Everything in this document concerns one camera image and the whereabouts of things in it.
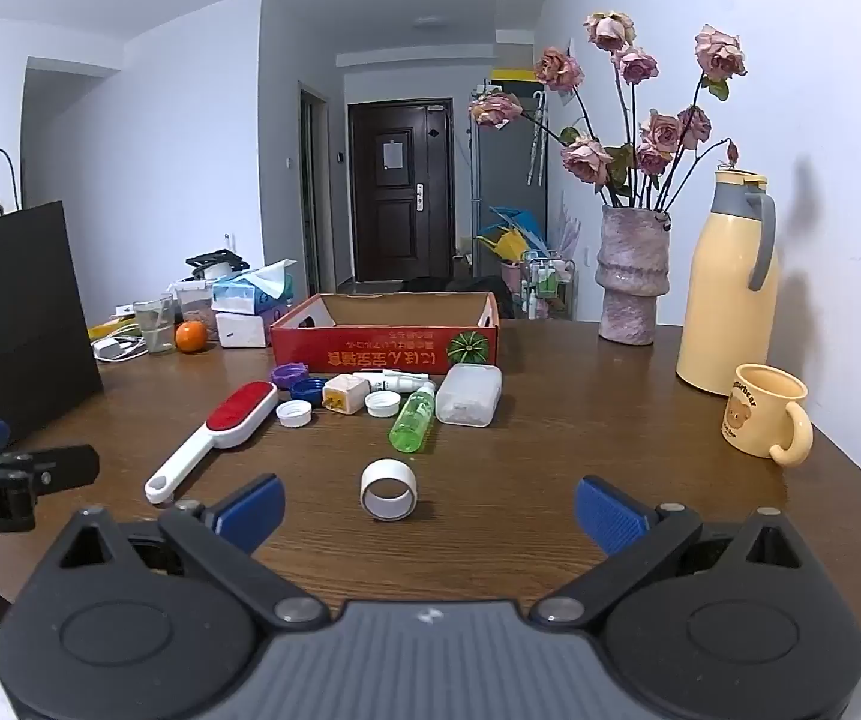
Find white tissue pack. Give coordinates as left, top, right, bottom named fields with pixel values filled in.
left=216, top=311, right=274, bottom=349

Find blue umbrella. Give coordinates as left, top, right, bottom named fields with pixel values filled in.
left=475, top=205, right=551, bottom=241

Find blue tissue pack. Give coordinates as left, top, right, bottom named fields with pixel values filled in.
left=212, top=260, right=298, bottom=314

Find white charger cable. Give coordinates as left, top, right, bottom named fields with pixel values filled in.
left=92, top=335, right=149, bottom=363

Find black paper bag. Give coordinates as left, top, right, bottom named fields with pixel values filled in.
left=0, top=148, right=105, bottom=445

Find pink ceramic vase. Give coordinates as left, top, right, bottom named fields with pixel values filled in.
left=597, top=204, right=672, bottom=347

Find white tape roll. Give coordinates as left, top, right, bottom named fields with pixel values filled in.
left=360, top=459, right=421, bottom=522

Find dried pink roses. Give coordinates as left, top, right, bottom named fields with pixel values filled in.
left=469, top=11, right=748, bottom=212

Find red and white lint brush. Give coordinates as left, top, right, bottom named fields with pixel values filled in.
left=144, top=381, right=280, bottom=505

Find dark brown door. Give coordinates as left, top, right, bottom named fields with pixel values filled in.
left=347, top=98, right=454, bottom=283

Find clear glass cup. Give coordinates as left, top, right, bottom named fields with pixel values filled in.
left=132, top=296, right=177, bottom=356

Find clear cart with bottles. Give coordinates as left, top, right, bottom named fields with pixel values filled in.
left=519, top=255, right=577, bottom=320

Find black rack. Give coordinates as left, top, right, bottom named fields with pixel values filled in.
left=185, top=249, right=241, bottom=280

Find clear food container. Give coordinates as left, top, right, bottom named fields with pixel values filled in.
left=173, top=279, right=218, bottom=343

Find grey refrigerator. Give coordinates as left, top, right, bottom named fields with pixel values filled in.
left=470, top=79, right=549, bottom=260

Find translucent white plastic container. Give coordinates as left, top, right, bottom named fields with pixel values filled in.
left=435, top=364, right=503, bottom=427

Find white folded umbrella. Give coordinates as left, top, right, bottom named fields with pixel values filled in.
left=527, top=89, right=548, bottom=188

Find yellow thermos jug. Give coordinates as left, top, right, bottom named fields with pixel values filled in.
left=675, top=169, right=781, bottom=397

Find red cardboard box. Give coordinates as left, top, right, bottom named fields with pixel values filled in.
left=271, top=292, right=501, bottom=377

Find white yellow square container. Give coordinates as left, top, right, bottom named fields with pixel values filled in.
left=323, top=373, right=370, bottom=415

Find purple decorative plant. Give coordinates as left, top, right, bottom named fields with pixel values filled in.
left=550, top=191, right=590, bottom=260

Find green spray bottle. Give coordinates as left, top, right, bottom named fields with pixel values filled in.
left=389, top=382, right=437, bottom=457

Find white nasal spray bottle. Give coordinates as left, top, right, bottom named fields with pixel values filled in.
left=353, top=370, right=431, bottom=395

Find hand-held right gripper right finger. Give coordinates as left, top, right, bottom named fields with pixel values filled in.
left=531, top=475, right=817, bottom=627

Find yellow bear mug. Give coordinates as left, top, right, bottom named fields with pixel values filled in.
left=719, top=364, right=814, bottom=469

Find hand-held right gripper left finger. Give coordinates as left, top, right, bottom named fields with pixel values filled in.
left=44, top=474, right=330, bottom=629

